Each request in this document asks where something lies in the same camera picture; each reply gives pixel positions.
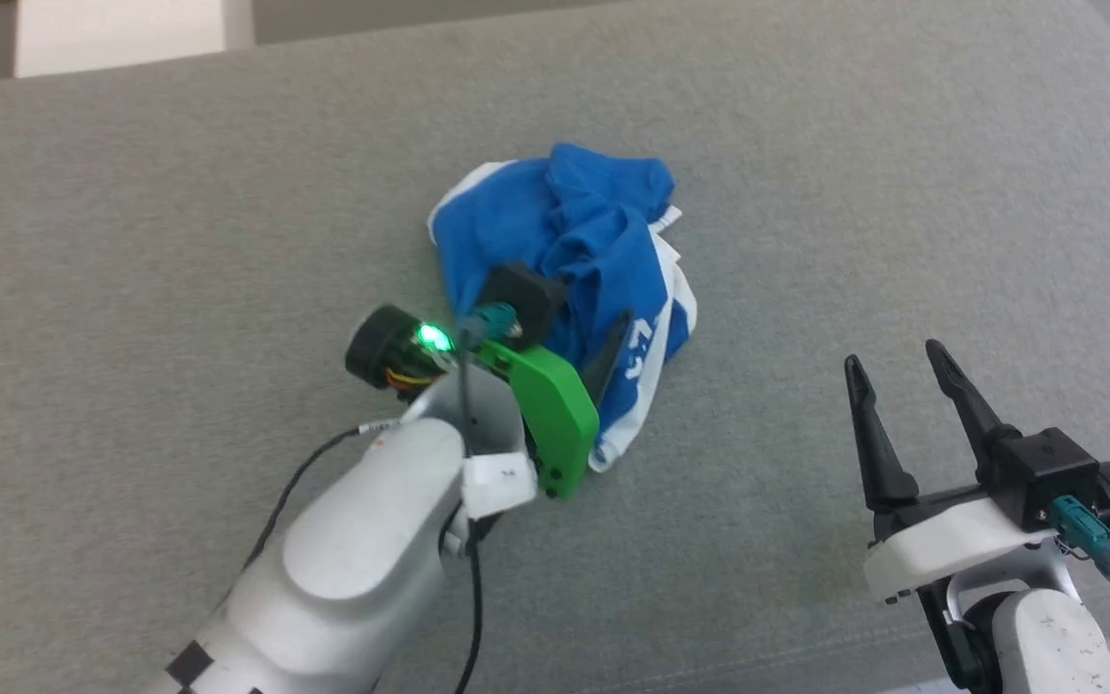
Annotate grey fabric sofa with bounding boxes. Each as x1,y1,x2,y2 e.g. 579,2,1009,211
0,0,1110,694

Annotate blue and white garment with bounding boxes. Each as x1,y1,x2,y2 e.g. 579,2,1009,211
427,143,699,473

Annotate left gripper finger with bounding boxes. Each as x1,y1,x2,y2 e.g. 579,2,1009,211
582,310,636,407

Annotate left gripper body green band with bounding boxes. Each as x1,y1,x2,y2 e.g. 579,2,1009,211
345,307,602,502

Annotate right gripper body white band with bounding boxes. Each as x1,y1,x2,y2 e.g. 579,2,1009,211
863,463,1110,606

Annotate thin black left motor cable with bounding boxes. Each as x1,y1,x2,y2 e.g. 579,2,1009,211
241,422,404,572

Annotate left teal-plug black cable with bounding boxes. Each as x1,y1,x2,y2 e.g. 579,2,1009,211
455,303,519,694

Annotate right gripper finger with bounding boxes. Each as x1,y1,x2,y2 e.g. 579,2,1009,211
924,339,1024,484
843,355,921,513

